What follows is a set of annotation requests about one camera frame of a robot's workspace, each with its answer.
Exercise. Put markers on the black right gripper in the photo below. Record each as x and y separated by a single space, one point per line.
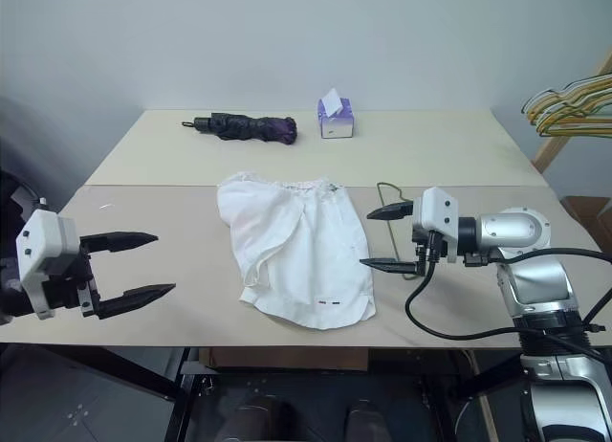
430 246

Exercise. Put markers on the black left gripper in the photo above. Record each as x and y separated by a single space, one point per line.
67 284

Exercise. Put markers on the white garment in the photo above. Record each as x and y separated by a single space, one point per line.
301 250

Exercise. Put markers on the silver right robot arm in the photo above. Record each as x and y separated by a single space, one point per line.
535 279

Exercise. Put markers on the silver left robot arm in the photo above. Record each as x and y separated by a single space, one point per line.
9 293

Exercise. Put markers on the purple white tissue box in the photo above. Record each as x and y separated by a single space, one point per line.
337 121

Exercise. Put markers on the wooden clothes rack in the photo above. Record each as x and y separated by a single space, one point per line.
550 155

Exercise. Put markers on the thin wooden slat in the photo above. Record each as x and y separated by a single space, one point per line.
485 394

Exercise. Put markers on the folded dark purple umbrella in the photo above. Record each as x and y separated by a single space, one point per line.
248 126

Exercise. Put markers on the dark rounded shape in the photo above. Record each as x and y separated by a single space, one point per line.
367 420
260 420

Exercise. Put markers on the brown cardboard box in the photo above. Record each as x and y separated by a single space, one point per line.
588 212

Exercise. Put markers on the bunch of coloured hangers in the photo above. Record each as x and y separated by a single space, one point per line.
545 93

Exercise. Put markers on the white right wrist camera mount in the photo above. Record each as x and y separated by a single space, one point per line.
437 212

